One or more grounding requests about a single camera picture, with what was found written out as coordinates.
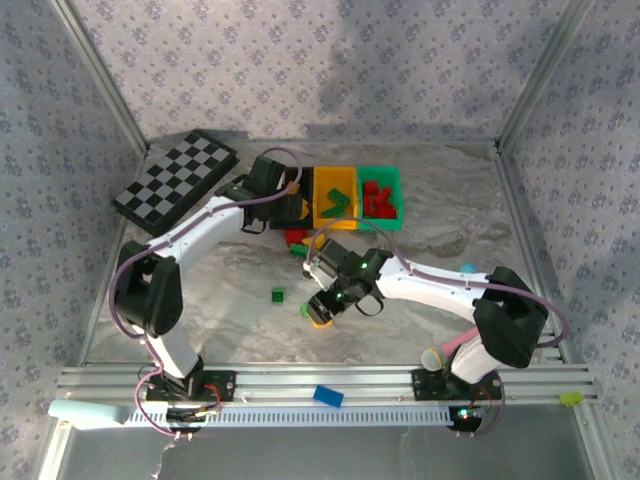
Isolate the black plastic bin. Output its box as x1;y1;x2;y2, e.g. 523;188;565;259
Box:
268;167;316;231

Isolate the yellow plastic bin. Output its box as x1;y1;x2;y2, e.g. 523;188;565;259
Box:
312;166;360;231

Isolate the green plastic bin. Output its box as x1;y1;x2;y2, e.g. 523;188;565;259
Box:
356;165;404;232

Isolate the pink marker pen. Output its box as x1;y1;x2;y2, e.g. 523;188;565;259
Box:
442;328;482;354

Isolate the black white chessboard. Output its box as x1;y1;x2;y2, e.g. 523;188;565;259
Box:
110;128;240;240

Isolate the blue lego brick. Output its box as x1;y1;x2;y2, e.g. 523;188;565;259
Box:
312;385;345;409

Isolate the controller board with lights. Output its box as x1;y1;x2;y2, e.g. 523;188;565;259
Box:
446;405;490;432

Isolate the small controller board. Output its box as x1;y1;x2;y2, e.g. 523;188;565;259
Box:
166;407;222;425

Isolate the light blue foam block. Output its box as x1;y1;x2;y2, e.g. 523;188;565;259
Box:
48;399;129;430

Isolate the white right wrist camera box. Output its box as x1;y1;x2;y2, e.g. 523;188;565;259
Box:
302;258;331;291

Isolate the aluminium front rail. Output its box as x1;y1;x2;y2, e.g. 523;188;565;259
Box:
55;363;599;406

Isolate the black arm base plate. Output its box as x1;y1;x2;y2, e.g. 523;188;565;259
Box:
144;368;237;404
410;368;504;402

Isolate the white slotted cable duct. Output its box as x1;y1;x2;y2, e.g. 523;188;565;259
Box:
122;403;454;429

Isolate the aluminium side rail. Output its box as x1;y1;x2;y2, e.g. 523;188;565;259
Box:
77;147;151;366
492;142;572;365

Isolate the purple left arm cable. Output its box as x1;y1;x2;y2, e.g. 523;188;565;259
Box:
108;147;304;441

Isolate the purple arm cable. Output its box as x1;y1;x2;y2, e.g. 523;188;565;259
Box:
305;219;571;439
108;147;304;441

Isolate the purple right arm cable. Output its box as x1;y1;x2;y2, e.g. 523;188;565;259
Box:
305;219;571;439

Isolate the aluminium frame post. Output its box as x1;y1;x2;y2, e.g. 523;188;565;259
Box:
574;402;626;480
37;419;71;480
49;0;151;154
497;0;597;149

